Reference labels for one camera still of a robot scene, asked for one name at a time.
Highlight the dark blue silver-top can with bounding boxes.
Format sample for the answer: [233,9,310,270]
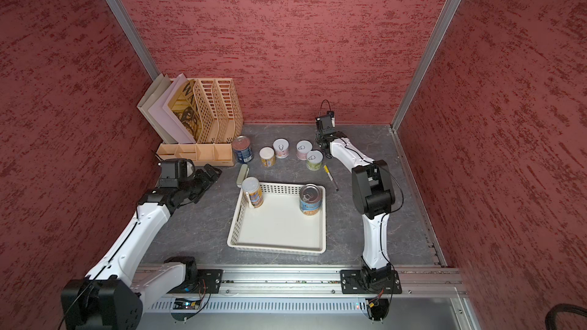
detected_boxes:
[232,135,254,164]

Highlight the yellow can with white lid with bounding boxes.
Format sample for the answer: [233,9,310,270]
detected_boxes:
[242,177,264,209]

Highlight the light blue corn can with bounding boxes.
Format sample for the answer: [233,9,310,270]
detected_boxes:
[299,184,323,215]

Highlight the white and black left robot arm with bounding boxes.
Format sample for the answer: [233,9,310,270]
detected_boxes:
[58,158,223,329]

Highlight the white perforated plastic basket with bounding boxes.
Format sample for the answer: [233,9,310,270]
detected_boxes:
[227,182,327,256]

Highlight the green label white-top can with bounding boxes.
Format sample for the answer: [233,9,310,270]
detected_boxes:
[306,150,323,171]

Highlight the pink can right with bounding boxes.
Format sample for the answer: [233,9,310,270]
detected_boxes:
[296,140,313,161]

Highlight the pink can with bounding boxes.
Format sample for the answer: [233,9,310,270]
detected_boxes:
[296,140,313,161]
[273,138,290,159]

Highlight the yellow white pen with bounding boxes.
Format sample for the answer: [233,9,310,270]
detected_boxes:
[323,165,339,192]

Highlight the pink can left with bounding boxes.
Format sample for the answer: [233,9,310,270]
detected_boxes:
[273,138,290,159]

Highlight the peach plastic desk organizer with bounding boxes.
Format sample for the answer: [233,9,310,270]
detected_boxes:
[157,78,243,167]

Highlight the small yellow white-lid can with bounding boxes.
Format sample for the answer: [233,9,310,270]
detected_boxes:
[259,147,276,167]

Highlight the yellow black patterned magazine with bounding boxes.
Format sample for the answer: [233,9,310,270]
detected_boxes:
[167,79,203,143]

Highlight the pink file folder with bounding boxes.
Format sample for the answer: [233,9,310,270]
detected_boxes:
[153,73,195,145]

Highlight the beige file folder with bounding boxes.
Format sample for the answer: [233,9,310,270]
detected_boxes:
[137,73,177,145]

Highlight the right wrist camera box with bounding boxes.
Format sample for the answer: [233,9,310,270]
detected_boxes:
[316,111,336,134]

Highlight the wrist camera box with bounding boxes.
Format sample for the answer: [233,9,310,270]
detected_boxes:
[316,111,336,134]
[157,158,195,189]

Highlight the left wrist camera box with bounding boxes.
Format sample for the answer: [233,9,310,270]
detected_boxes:
[157,158,195,189]

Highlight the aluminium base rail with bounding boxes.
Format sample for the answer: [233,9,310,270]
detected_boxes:
[77,264,482,330]

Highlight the right aluminium corner post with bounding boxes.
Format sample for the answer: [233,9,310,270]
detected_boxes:
[390,0,462,133]

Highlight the aluminium corner post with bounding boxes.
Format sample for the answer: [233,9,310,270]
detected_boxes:
[390,0,462,133]
[105,0,160,80]

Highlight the left aluminium corner post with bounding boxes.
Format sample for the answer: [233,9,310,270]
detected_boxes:
[105,0,160,80]

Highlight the black cable at corner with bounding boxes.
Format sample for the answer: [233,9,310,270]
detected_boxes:
[544,302,587,330]

